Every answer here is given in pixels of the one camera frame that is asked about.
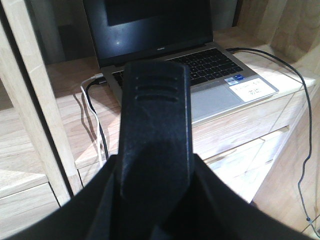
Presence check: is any black stapler with orange tab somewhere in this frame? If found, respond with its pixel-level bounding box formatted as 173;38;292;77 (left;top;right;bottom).
115;60;194;240

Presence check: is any white label sticker right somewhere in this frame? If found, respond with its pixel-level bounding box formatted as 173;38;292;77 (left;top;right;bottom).
229;78;277;102

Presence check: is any silver laptop computer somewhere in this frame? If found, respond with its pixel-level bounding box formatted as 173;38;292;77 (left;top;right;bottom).
83;0;278;123

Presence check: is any black cable left of laptop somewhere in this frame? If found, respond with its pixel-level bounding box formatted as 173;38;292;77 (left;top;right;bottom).
85;79;111;161

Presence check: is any black cable of laptop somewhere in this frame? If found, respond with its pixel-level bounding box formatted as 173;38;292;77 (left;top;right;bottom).
85;79;111;161
226;47;320;238

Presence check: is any white cable left of laptop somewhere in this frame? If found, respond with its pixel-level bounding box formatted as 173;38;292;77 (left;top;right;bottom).
80;73;105;168

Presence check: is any black cable right of laptop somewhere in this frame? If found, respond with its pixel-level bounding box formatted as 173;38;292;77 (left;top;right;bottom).
226;47;320;238

